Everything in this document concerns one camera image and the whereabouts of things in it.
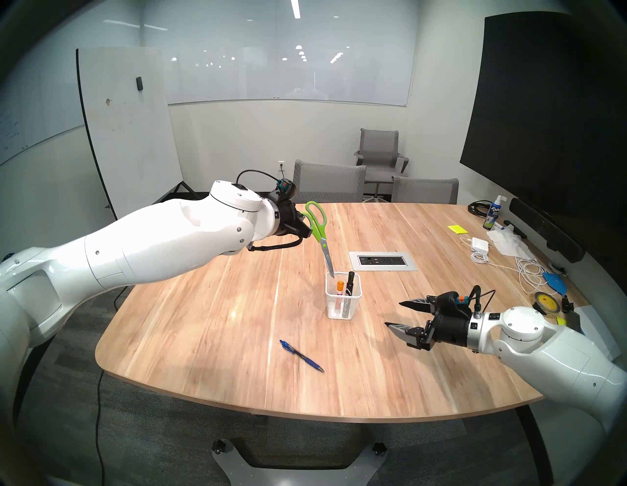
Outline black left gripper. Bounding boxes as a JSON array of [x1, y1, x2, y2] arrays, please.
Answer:
[[274, 199, 314, 239]]

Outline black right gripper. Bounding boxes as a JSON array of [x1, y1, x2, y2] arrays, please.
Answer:
[[384, 295, 472, 350]]

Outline green handled scissors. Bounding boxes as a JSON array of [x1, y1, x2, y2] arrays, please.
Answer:
[[304, 201, 335, 279]]

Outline white mesh pen holder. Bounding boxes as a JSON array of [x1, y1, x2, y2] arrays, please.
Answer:
[[325, 271, 363, 320]]

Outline blue ballpoint pen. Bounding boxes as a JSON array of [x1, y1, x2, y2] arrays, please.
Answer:
[[280, 340, 325, 374]]

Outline grey mesh-back chair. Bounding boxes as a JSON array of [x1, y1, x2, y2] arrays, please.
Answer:
[[391, 176, 460, 205], [291, 159, 367, 204]]

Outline grey table power outlet panel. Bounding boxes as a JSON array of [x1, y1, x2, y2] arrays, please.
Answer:
[[349, 251, 418, 272]]

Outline grey armrest swivel chair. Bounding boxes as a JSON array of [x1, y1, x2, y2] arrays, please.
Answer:
[[354, 128, 410, 201]]

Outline white crumpled plastic bag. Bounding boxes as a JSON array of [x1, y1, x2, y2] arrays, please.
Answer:
[[486, 227, 533, 260]]

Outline yellow black tape roll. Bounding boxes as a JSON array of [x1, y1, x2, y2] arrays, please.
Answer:
[[533, 291, 564, 318]]

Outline whiteboard cleaner spray bottle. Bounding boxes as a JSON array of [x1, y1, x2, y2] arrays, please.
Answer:
[[482, 195, 508, 231]]

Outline blue flat plastic object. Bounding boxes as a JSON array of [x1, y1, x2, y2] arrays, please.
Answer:
[[542, 272, 570, 295]]

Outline yellow grey block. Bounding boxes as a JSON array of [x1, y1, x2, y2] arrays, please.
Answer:
[[555, 311, 583, 336]]

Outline black video sound bar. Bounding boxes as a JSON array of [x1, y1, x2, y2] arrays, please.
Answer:
[[509, 197, 586, 264]]

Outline white paper box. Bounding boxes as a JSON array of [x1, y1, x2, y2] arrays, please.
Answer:
[[572, 305, 623, 363]]

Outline rolling whiteboard on stand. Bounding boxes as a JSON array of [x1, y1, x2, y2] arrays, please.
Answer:
[[76, 47, 206, 221]]

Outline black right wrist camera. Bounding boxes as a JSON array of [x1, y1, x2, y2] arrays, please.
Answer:
[[437, 292, 471, 315]]

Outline black left gripper cable loop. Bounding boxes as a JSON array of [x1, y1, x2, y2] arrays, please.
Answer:
[[247, 235, 303, 252]]

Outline right camera cable orange plug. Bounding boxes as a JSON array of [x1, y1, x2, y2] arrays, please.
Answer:
[[453, 286, 495, 314]]

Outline camera cable orange plug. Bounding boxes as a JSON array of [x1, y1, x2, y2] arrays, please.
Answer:
[[453, 286, 495, 314], [236, 170, 288, 193]]

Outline left camera cable orange plug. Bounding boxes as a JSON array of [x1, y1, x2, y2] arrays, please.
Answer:
[[236, 170, 288, 193]]

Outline white charger with cable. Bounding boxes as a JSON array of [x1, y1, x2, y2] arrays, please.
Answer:
[[463, 237, 550, 295]]

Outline wall mounted glass whiteboard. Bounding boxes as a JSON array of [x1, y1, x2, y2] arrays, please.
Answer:
[[167, 0, 410, 107]]

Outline large black wall screen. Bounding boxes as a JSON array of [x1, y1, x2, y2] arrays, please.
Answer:
[[459, 12, 627, 245]]

